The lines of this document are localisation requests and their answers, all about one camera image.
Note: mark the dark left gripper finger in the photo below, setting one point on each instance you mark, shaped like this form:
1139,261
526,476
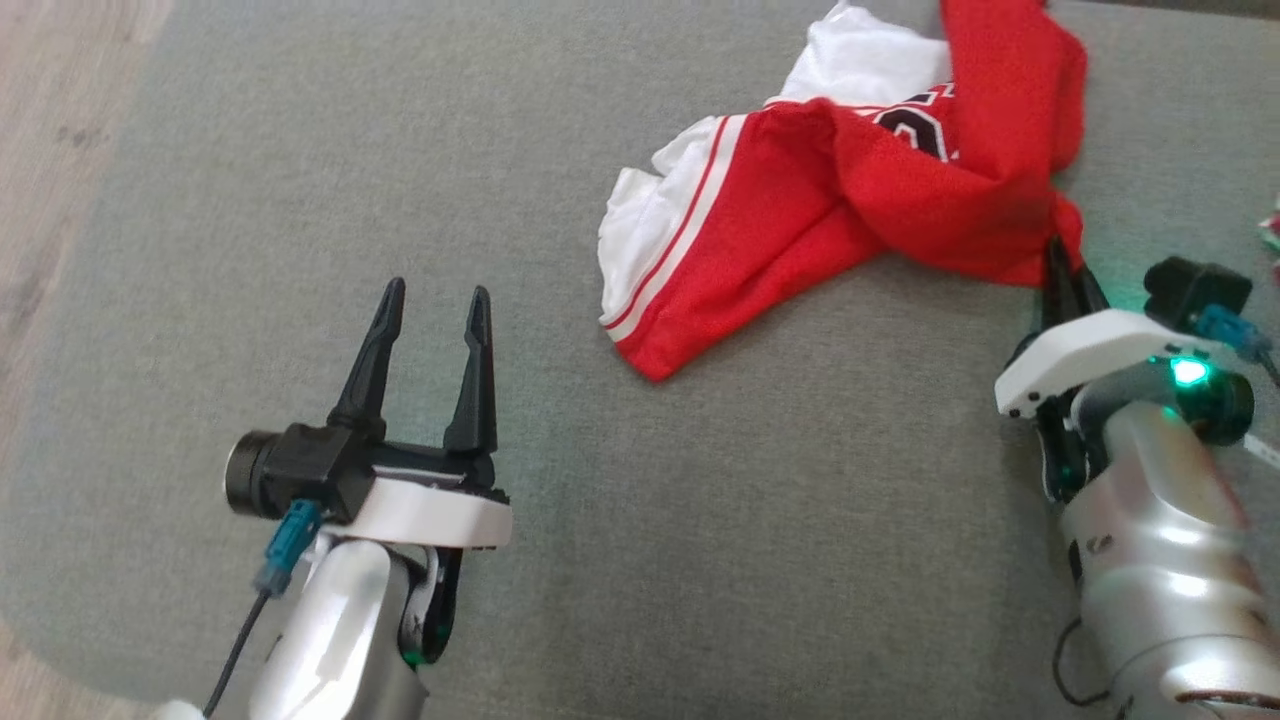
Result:
370,380
475,400

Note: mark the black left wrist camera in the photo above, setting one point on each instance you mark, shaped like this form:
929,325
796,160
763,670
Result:
310,470

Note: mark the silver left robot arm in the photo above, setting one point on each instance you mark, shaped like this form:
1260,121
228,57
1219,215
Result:
330,620

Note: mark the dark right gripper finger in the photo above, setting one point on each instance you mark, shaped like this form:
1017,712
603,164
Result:
1058,290
1090,295

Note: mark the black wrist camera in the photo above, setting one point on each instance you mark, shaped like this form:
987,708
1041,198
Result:
310,470
1195,290

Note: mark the red basketball jersey white sleeves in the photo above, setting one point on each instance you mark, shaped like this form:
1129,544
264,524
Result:
800,220

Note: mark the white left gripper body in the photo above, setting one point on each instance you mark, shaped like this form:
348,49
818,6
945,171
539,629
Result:
440,515

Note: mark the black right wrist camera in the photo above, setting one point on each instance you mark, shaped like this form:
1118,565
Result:
1195,290

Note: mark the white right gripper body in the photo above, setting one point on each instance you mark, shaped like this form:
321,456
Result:
1080,350

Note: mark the grey fabric sofa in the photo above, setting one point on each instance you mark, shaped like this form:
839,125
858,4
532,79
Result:
750,520

